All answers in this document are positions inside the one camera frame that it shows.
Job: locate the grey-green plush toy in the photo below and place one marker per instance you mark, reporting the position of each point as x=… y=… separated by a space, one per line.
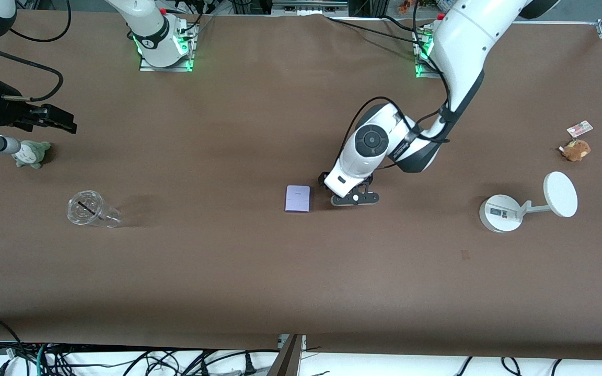
x=32 y=154

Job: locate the brown table leg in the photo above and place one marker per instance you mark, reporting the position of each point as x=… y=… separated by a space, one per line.
x=286 y=360

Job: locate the white round phone stand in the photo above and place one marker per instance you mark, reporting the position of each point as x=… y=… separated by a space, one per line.
x=500 y=213

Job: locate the grey metal rail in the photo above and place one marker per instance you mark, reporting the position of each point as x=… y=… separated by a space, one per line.
x=309 y=5

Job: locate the black power plug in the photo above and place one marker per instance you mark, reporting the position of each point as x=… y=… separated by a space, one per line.
x=249 y=368

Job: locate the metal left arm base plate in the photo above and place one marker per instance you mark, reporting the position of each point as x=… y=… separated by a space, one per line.
x=421 y=73

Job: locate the metal table bracket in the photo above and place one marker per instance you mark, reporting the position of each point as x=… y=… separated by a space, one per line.
x=281 y=341

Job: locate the small pink white card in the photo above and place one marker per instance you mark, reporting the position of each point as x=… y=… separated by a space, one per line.
x=579 y=128

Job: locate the clear plastic cup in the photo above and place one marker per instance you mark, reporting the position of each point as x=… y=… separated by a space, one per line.
x=88 y=208

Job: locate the brown table cover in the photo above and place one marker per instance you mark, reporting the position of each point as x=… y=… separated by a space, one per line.
x=280 y=130

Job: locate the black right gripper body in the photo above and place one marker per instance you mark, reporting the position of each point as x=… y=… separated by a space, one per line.
x=7 y=112

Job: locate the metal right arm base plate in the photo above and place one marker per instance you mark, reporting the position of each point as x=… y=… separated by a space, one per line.
x=168 y=68

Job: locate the small lavender box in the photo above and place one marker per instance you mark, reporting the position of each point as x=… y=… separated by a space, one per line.
x=298 y=199

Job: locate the small orange toy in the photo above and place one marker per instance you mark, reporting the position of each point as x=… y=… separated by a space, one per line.
x=405 y=6

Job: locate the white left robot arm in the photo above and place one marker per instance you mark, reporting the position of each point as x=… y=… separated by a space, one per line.
x=463 y=36

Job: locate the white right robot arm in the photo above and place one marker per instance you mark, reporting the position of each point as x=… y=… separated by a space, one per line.
x=149 y=26

